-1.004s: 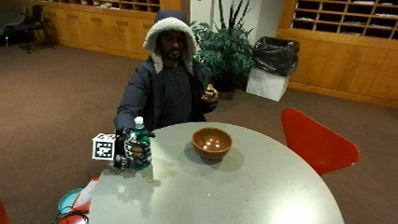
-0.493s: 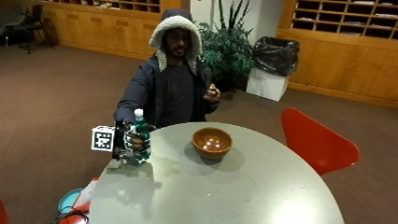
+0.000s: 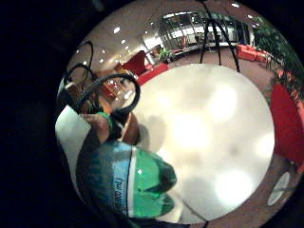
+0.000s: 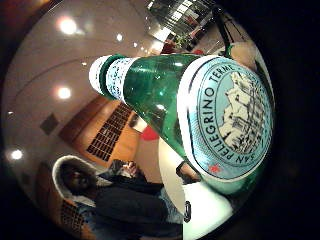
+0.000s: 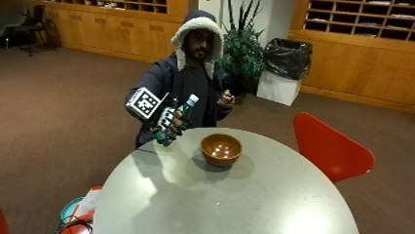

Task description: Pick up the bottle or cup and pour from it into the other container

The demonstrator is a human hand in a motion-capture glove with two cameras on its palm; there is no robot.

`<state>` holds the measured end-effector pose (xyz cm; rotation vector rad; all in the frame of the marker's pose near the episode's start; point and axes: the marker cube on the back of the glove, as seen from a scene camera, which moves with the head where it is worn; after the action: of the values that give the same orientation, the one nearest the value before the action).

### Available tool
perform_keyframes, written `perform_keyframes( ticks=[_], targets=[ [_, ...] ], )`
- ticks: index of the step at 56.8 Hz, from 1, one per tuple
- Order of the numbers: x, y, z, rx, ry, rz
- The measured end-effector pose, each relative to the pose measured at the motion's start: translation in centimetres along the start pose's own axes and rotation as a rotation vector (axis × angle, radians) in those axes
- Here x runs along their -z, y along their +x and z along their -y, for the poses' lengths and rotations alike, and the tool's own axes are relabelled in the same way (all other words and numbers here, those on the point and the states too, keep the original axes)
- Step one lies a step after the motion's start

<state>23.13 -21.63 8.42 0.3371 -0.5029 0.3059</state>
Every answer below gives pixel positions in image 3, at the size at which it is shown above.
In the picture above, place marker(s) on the green bottle with blue label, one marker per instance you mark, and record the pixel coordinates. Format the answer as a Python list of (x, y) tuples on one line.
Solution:
[(148, 177)]

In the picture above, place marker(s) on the large red chair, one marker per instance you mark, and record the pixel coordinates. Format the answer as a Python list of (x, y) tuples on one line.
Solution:
[(286, 126)]

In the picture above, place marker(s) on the red sofa with cushions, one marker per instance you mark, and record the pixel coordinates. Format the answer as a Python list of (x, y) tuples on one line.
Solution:
[(250, 53)]

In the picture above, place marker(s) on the small green potted plant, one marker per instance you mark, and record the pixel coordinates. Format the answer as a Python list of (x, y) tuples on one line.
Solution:
[(164, 54)]

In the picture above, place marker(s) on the large green leafy plant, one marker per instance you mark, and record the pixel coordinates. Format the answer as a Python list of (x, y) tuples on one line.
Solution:
[(278, 44)]

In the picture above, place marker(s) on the long red sofa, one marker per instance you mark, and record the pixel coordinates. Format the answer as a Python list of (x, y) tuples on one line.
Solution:
[(153, 73)]

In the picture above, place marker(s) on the red armchair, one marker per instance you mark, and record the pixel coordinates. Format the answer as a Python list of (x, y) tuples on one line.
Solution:
[(136, 62)]

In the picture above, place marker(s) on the small white round table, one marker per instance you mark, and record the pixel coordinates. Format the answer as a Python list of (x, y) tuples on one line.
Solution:
[(279, 189)]

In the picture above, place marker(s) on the black tripod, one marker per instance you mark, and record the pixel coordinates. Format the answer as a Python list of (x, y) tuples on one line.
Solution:
[(216, 41)]

